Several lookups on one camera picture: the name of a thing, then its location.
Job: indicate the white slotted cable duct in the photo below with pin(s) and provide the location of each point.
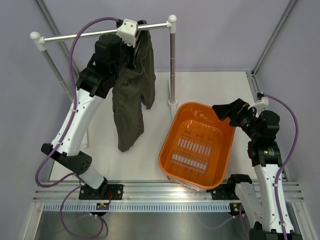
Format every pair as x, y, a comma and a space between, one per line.
148, 207

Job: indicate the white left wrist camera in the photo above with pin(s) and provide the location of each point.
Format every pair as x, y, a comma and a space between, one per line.
127, 32

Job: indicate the orange plastic tub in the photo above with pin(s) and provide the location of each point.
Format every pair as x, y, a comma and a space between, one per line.
197, 148

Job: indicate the aluminium mounting rail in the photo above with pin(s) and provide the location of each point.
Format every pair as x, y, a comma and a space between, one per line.
154, 191

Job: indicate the dark green shorts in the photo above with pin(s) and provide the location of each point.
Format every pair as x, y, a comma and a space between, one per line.
134, 88

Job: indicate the silver clothes rack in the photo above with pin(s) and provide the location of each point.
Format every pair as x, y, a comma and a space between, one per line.
171, 24

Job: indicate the white rack base foot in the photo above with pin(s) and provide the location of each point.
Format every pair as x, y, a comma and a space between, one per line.
172, 101

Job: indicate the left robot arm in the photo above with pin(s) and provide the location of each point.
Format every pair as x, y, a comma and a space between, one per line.
112, 55

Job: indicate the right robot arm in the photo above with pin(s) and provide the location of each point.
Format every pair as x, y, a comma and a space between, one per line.
267, 215

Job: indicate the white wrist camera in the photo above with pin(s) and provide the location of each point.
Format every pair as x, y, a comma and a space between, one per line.
262, 101
127, 32

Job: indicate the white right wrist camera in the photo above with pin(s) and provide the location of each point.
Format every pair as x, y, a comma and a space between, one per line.
262, 101

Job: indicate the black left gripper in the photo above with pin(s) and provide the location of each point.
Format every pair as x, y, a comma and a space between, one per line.
131, 49

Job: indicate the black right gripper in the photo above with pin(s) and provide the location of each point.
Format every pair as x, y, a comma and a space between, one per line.
234, 110

